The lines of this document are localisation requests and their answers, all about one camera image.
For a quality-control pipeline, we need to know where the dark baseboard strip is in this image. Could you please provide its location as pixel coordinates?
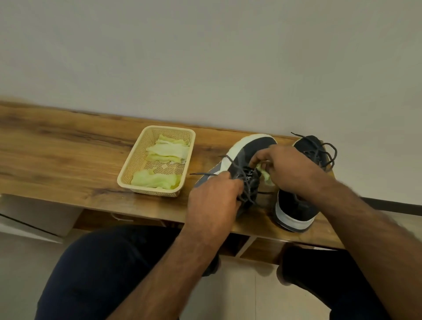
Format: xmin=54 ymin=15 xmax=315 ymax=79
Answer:
xmin=361 ymin=196 xmax=422 ymax=217

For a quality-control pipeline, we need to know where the person's right forearm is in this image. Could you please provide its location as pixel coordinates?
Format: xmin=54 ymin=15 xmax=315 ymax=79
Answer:
xmin=318 ymin=183 xmax=422 ymax=320

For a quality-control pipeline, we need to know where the dark sneaker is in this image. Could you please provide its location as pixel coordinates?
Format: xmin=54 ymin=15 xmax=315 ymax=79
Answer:
xmin=194 ymin=133 xmax=278 ymax=218
xmin=272 ymin=135 xmax=338 ymax=233

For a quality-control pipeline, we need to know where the person's left hand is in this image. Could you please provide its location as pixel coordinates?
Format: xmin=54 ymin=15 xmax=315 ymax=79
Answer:
xmin=184 ymin=171 xmax=245 ymax=246

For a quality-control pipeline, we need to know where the grey shoelace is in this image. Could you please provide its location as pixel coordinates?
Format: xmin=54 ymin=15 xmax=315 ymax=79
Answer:
xmin=291 ymin=131 xmax=338 ymax=172
xmin=189 ymin=155 xmax=276 ymax=205

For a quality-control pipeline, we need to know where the person's right hand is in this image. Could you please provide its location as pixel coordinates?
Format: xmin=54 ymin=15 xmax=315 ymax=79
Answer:
xmin=249 ymin=144 xmax=338 ymax=215

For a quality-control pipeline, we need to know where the cream plastic mesh basket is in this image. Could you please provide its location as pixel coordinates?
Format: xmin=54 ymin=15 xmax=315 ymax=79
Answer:
xmin=116 ymin=125 xmax=196 ymax=198

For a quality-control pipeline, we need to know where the person's left forearm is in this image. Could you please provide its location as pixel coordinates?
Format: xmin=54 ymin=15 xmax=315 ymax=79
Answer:
xmin=107 ymin=229 xmax=220 ymax=320

